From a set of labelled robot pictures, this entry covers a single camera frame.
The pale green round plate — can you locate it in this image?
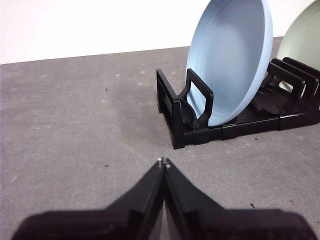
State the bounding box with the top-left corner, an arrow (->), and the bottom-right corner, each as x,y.
277,0 -> 320,93

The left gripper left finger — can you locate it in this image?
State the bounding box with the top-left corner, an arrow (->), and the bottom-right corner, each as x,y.
11,157 -> 165,240

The black plastic plate rack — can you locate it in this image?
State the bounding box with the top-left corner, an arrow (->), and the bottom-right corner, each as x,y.
156,56 -> 320,150

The light blue round plate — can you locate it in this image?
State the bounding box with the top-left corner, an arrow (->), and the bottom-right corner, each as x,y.
185,0 -> 274,127

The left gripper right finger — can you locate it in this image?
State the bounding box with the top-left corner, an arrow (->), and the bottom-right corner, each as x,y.
164,157 -> 315,240

